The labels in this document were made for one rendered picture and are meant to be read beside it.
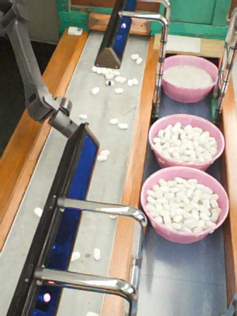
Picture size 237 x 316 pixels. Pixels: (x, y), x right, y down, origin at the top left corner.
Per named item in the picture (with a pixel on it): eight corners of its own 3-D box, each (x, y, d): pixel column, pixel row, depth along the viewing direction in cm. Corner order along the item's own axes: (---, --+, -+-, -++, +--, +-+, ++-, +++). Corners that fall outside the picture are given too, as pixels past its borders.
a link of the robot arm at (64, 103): (26, 114, 128) (42, 99, 124) (34, 95, 137) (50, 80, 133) (55, 137, 133) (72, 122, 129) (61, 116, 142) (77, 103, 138)
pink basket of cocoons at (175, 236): (134, 246, 121) (136, 227, 114) (142, 181, 140) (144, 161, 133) (223, 258, 119) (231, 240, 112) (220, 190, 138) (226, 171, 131)
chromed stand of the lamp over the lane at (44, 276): (46, 378, 95) (20, 282, 63) (66, 298, 109) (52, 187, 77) (127, 391, 93) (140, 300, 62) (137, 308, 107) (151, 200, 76)
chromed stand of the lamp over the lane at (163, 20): (110, 120, 163) (112, 13, 132) (117, 92, 178) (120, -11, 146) (157, 125, 162) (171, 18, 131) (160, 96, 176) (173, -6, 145)
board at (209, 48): (152, 51, 186) (152, 49, 185) (155, 36, 196) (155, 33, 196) (225, 58, 183) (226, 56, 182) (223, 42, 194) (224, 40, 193)
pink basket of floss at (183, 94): (182, 114, 167) (185, 96, 161) (143, 83, 183) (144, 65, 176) (228, 94, 179) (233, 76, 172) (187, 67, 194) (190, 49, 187)
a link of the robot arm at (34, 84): (-4, 22, 144) (14, 1, 139) (10, 27, 148) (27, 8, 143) (25, 121, 127) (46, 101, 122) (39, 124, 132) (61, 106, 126)
